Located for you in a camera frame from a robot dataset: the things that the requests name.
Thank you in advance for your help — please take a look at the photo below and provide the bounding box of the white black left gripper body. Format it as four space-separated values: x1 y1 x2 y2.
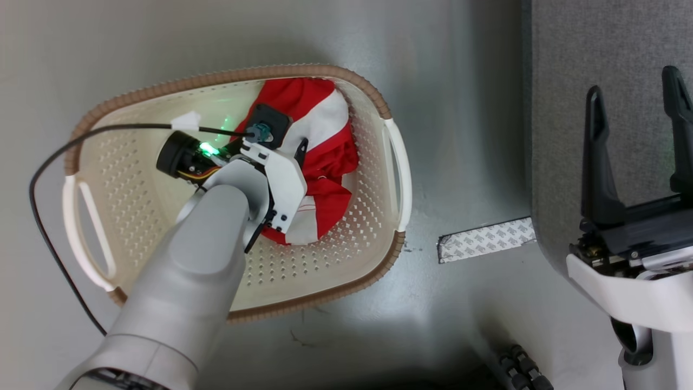
156 130 308 235

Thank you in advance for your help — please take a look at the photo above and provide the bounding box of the grey fabric sofa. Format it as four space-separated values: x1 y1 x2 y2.
522 0 693 288

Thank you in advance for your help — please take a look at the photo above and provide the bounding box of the red and white garment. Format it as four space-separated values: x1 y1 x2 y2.
230 77 360 246

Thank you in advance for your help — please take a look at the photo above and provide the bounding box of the cream laundry basket brown rim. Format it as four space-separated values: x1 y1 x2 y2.
61 64 414 326

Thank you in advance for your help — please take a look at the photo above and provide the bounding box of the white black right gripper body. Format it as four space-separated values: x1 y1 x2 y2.
566 195 693 333

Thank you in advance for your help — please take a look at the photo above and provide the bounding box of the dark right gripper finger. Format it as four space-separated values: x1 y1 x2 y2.
661 65 693 196
581 85 627 226

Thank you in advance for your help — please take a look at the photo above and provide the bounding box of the white cable label tag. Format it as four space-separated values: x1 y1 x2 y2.
171 111 202 131

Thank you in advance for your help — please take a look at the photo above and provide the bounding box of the patterned grey floor tape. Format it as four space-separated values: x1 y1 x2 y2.
437 217 537 265

